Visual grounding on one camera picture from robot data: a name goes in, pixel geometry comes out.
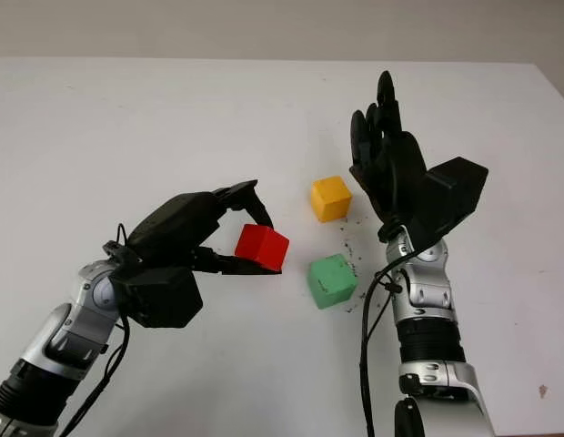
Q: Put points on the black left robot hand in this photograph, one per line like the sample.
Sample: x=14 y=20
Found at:
x=173 y=223

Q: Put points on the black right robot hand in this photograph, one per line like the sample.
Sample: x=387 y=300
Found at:
x=391 y=182

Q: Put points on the yellow wooden cube block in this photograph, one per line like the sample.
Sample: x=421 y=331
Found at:
x=331 y=198

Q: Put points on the red wooden cube block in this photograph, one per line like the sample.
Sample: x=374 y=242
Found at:
x=259 y=248

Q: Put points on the green wooden cube block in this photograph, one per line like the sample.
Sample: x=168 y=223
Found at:
x=332 y=282

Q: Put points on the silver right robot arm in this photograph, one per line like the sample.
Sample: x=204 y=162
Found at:
x=427 y=296

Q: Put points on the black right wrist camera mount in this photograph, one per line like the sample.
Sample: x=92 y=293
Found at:
x=450 y=196

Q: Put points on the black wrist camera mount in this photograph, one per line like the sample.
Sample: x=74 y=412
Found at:
x=450 y=196
x=159 y=296

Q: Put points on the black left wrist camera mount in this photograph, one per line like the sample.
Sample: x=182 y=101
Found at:
x=159 y=296

